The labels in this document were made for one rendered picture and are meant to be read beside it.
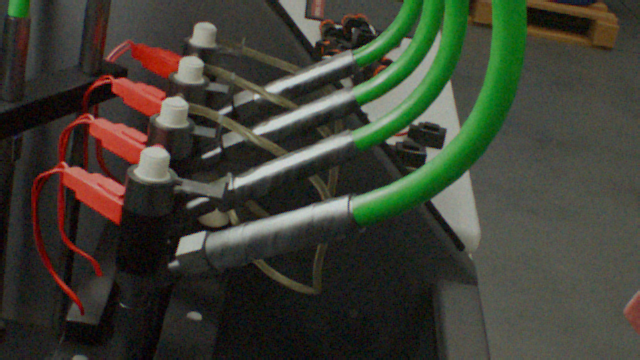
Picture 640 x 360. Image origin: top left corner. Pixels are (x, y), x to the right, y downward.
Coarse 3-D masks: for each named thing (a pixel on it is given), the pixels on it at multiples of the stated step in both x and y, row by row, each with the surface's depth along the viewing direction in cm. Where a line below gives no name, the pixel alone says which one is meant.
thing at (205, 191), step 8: (184, 184) 68; (192, 184) 69; (200, 184) 69; (176, 192) 68; (184, 192) 68; (192, 192) 68; (200, 192) 68; (208, 192) 68; (216, 192) 68; (216, 200) 68
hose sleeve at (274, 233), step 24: (288, 216) 56; (312, 216) 55; (336, 216) 55; (216, 240) 58; (240, 240) 57; (264, 240) 57; (288, 240) 56; (312, 240) 56; (216, 264) 58; (240, 264) 58
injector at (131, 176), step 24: (168, 168) 69; (144, 192) 67; (168, 192) 68; (144, 216) 68; (168, 216) 69; (120, 240) 69; (144, 240) 68; (120, 264) 69; (144, 264) 69; (168, 264) 70; (120, 288) 71; (144, 288) 70; (120, 312) 71; (144, 312) 71; (120, 336) 72
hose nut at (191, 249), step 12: (180, 240) 59; (192, 240) 59; (204, 240) 58; (180, 252) 59; (192, 252) 58; (204, 252) 58; (180, 264) 59; (192, 264) 58; (204, 264) 58; (192, 276) 59; (204, 276) 59
